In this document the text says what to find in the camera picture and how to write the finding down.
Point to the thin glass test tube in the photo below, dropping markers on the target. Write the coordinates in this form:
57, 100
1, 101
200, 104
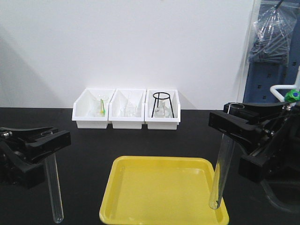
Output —
54, 184

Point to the white left storage bin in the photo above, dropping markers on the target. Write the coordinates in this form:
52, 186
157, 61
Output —
84, 109

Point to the yellow plastic tray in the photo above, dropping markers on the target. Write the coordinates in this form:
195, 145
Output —
144, 190

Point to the black lab sink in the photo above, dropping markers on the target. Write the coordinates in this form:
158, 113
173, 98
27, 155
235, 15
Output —
284, 195

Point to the clear plastic bag of tubes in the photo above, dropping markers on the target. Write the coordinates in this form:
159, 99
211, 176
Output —
274, 31

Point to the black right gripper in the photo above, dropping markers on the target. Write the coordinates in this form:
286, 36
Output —
248, 125

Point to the clear glass flask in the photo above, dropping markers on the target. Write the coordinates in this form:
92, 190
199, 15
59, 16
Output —
162, 111

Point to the blue pegboard rack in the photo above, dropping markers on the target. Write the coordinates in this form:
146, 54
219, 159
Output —
261, 76

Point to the white lab faucet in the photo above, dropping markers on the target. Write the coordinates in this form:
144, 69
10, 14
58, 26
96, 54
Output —
287, 92

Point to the white middle storage bin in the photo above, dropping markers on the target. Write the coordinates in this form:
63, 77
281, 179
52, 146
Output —
120, 99

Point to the white right storage bin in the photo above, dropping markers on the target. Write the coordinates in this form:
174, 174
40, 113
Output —
162, 123

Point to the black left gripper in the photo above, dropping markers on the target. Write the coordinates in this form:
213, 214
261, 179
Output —
39, 143

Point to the clear glass beaker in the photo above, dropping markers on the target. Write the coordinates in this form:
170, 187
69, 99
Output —
128, 111

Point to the glass beaker with green stirrer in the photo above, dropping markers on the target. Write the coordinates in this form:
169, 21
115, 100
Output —
101, 103

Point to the black wire tripod stand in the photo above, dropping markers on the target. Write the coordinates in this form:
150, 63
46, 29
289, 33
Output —
160, 96

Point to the white storage bin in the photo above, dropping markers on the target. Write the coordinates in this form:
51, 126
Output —
120, 99
84, 109
162, 123

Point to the wide glass test tube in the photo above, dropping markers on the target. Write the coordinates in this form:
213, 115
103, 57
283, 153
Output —
221, 171

